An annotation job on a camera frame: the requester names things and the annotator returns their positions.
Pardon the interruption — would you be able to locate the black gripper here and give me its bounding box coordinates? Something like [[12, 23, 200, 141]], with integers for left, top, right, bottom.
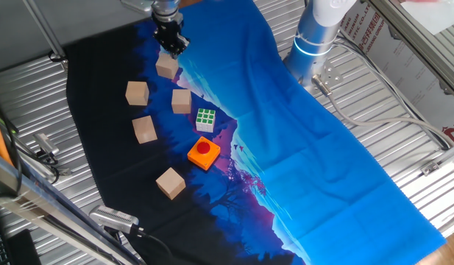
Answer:
[[153, 15, 191, 58]]

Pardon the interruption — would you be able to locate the plain wooden cube block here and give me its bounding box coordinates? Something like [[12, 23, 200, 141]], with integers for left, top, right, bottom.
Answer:
[[155, 53, 180, 80], [155, 166, 187, 201], [131, 115, 159, 145], [124, 80, 151, 107], [171, 88, 193, 115]]

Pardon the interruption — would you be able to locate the green faced puzzle cube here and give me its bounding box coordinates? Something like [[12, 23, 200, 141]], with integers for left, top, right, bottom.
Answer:
[[195, 107, 217, 134]]

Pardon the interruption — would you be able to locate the orange box with red button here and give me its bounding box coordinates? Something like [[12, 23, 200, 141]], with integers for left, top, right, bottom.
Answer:
[[186, 135, 221, 172]]

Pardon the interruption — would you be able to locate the thin metal pole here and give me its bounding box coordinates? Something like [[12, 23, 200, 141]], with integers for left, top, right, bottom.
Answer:
[[21, 0, 69, 71]]

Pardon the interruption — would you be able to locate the blue black landscape cloth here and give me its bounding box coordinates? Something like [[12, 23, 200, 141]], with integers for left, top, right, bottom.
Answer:
[[65, 0, 447, 265]]

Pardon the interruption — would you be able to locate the white panel with red print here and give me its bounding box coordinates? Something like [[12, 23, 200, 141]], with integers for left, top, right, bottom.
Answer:
[[336, 5, 454, 146]]

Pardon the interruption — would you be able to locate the black flat slab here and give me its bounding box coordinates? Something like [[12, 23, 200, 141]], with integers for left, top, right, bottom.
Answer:
[[5, 227, 43, 265]]

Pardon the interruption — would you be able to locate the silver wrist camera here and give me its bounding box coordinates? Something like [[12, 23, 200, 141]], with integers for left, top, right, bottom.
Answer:
[[119, 0, 155, 14]]

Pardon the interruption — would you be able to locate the grey cable with metal connector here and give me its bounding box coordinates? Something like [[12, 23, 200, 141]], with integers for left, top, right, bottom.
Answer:
[[311, 73, 454, 150]]

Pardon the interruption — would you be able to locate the small silver camera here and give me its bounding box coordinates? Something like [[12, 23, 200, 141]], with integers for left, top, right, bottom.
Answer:
[[32, 132, 61, 158]]

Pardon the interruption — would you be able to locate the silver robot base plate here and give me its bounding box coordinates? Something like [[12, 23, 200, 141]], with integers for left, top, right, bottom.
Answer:
[[299, 57, 344, 97]]

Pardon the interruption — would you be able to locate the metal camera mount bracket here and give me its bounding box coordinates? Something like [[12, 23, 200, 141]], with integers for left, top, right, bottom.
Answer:
[[42, 152, 72, 177]]

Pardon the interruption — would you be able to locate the silver ribbed depth camera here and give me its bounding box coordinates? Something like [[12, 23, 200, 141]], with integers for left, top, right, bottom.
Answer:
[[88, 205, 141, 236]]

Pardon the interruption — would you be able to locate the black camera cable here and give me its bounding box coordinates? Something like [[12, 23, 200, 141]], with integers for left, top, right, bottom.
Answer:
[[132, 226, 178, 265]]

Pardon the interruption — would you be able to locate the aluminium frame beam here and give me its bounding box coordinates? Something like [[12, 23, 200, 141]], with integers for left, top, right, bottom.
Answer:
[[366, 0, 454, 100], [0, 149, 145, 265]]

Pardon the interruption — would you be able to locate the aluminium profile with bracket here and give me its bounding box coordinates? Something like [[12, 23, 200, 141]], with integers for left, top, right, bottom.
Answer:
[[419, 141, 454, 177]]

